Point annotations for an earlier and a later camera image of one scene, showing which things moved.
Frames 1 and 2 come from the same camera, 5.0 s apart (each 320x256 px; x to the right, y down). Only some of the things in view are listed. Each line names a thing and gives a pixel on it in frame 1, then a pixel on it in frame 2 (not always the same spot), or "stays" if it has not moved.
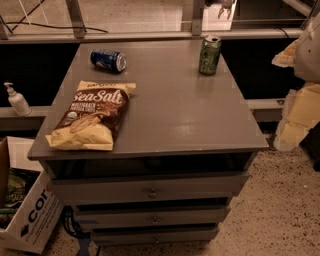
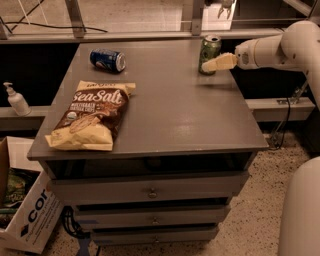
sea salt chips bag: x=93 y=117 stays
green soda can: x=210 y=54 stays
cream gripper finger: x=287 y=57 -> x=224 y=62
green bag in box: x=20 y=182 stays
